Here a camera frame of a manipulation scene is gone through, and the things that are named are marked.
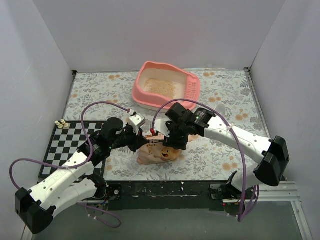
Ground orange cat litter bag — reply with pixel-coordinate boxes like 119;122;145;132
137;134;185;165

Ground pink cat litter box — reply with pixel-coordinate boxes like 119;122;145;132
132;61;201;111

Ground clear plastic litter scoop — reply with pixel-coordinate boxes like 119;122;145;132
215;103;226;117

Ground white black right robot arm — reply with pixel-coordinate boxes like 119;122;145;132
153;102;290;199

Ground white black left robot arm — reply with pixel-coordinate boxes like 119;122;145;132
15;114;148;235

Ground beige cat litter pile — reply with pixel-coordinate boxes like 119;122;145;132
143;78;175;99

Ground floral patterned table mat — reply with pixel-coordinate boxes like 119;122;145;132
64;70;267;181

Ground black white chessboard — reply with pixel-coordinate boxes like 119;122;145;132
38;121;106;179

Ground cream chess pieces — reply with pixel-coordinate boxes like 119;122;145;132
54;119;69;129

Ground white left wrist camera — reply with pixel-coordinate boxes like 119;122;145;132
128;109;146;135

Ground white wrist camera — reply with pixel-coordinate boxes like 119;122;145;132
150;119;170;138
128;109;146;135

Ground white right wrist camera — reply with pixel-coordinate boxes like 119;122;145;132
150;119;170;138

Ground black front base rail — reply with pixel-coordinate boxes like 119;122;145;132
103;180;225;211

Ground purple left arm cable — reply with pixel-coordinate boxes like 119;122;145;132
8;101;122;229

